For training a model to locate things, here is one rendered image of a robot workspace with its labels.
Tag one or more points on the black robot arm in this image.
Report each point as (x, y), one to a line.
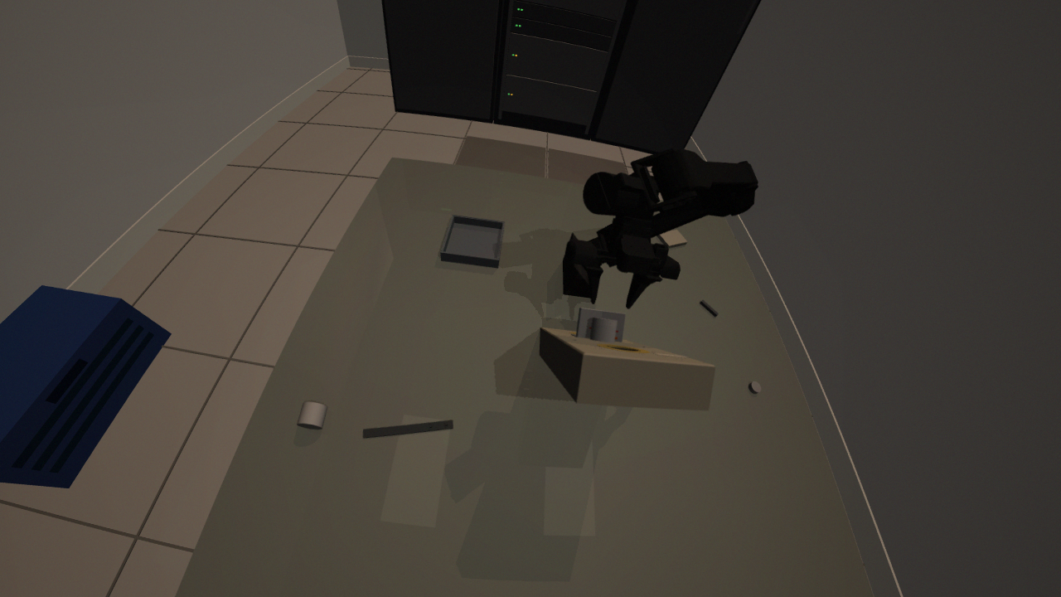
(690, 187)

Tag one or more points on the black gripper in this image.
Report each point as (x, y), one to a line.
(586, 254)

